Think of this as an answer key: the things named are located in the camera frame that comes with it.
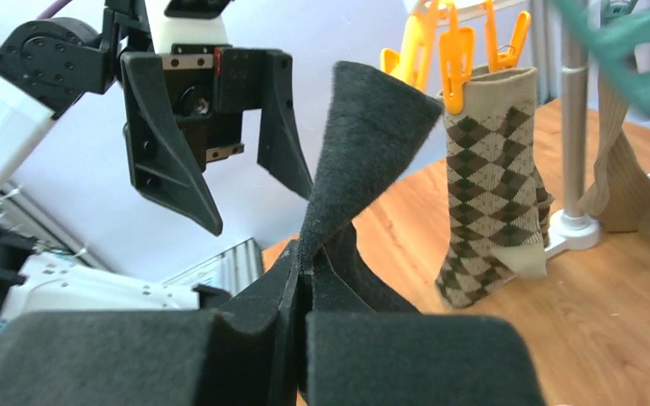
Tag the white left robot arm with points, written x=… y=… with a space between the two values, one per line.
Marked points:
x=47 y=65

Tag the orange plastic clothespin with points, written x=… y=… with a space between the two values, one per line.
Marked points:
x=456 y=54

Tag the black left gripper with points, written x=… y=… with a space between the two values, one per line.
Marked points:
x=184 y=111

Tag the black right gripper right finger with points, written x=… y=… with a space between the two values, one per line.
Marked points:
x=357 y=356

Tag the white metal drying rack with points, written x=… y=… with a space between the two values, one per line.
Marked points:
x=571 y=228

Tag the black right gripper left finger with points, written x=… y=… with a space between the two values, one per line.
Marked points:
x=73 y=336

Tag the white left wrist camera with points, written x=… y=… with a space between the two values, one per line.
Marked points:
x=194 y=34

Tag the brown argyle sock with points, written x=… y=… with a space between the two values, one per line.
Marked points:
x=494 y=228
x=544 y=202

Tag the teal plastic clothespin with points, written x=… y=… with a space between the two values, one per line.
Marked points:
x=611 y=31

